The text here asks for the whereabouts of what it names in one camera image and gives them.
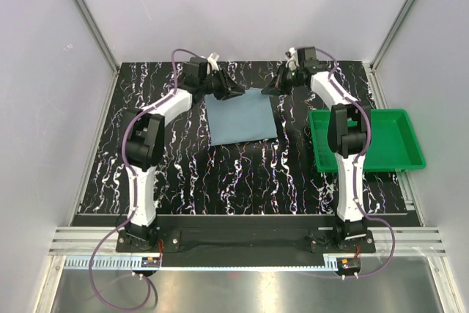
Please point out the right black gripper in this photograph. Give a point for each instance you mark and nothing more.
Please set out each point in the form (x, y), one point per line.
(272, 89)

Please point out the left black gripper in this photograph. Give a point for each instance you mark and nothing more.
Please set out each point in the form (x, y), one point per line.
(224, 83)

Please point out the blue-grey t shirt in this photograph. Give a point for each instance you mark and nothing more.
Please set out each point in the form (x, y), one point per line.
(246, 118)

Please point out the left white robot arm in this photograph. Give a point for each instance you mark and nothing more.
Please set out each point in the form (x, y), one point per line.
(142, 145)

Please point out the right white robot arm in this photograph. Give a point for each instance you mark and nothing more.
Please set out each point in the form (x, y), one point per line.
(349, 135)

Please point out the green plastic tray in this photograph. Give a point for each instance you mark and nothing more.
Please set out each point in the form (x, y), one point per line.
(394, 146)

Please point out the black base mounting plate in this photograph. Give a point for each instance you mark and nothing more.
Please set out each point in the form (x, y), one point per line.
(314, 233)

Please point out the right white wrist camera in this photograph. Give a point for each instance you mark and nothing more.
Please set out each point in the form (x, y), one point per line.
(292, 60)

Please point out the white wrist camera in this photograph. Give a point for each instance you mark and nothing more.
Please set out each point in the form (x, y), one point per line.
(292, 60)
(212, 60)

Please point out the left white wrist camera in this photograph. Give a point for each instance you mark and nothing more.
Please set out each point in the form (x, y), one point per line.
(212, 60)

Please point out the left aluminium frame post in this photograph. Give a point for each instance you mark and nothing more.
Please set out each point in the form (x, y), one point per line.
(96, 34)

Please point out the aluminium frame post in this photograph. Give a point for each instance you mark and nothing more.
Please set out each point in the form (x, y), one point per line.
(96, 34)
(396, 26)

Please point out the right aluminium frame post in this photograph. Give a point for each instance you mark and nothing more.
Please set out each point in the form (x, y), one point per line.
(396, 26)

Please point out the aluminium cross rail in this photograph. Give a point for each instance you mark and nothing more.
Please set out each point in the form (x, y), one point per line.
(83, 240)

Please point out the grey slotted cable duct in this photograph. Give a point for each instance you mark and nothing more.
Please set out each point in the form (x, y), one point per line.
(169, 262)

